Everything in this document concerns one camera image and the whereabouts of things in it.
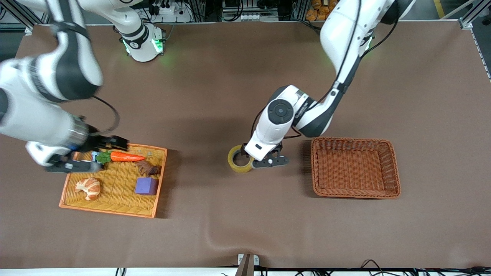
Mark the yellowish clear tape roll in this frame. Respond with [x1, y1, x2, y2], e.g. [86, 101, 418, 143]
[227, 145, 256, 174]

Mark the orange toy carrot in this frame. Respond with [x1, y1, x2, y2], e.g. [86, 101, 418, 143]
[96, 151, 147, 164]

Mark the toy croissant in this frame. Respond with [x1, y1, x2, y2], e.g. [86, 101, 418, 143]
[75, 177, 101, 201]

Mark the brown toy figure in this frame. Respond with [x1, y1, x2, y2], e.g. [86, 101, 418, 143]
[135, 160, 162, 177]

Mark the orange woven tray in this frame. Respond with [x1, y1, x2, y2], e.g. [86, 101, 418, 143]
[59, 139, 168, 219]

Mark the purple foam block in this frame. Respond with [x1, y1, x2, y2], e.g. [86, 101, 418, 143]
[135, 177, 159, 196]

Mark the brown wicker basket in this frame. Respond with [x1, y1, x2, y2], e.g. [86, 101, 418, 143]
[311, 137, 401, 199]

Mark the pile of orange bread rolls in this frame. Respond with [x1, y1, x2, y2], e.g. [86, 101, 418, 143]
[305, 0, 339, 22]

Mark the white power strip with plugs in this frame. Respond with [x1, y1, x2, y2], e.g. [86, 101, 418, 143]
[148, 0, 193, 23]

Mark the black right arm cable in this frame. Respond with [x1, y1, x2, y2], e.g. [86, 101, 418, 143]
[91, 95, 120, 135]

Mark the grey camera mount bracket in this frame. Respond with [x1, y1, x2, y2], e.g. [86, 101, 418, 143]
[235, 253, 260, 276]

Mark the aluminium frame profile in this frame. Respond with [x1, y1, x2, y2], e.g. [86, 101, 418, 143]
[458, 0, 491, 30]
[0, 0, 52, 32]

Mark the black table edge cable bundle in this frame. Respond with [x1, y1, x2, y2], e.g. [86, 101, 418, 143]
[261, 260, 491, 276]

